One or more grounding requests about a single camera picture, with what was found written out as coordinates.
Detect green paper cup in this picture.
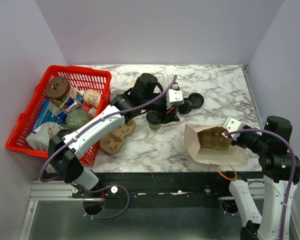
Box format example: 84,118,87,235
148,122,162,131

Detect beige paper bag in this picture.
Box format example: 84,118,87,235
183,123,248,181

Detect black cup lid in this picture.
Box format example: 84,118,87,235
146,111,161,125

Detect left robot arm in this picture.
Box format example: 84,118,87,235
47,73,184,198

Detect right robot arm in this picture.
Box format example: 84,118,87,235
220,115,300,240

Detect stack of black lids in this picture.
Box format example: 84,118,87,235
177,92,205,115

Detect white wrapped straws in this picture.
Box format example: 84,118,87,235
159,74,174,90

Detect stack of paper cups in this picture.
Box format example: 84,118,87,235
128,79,137,89

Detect brown cardboard cup carrier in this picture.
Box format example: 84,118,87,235
99,119,136,155

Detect red plastic basket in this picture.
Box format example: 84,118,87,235
5,65,112,160

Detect beige bottle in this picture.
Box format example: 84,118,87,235
83,89,102,109

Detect green round melon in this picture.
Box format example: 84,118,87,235
65,109,93,131

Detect blue red can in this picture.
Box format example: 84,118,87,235
56,95,84,122

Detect brown cork roll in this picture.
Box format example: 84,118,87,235
45,76,71,101

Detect blue white package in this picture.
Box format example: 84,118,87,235
30,99,62,132

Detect white snack bag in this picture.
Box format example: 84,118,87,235
26,122,63,152

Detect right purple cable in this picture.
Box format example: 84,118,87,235
219,128,296,240

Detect purple cable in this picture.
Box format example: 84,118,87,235
219,128,296,240
38,74,178,220

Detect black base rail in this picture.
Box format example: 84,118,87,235
39,172,266,210

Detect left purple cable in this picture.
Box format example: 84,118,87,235
38,74,178,220

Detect aluminium frame rail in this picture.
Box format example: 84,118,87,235
18,177,300,240

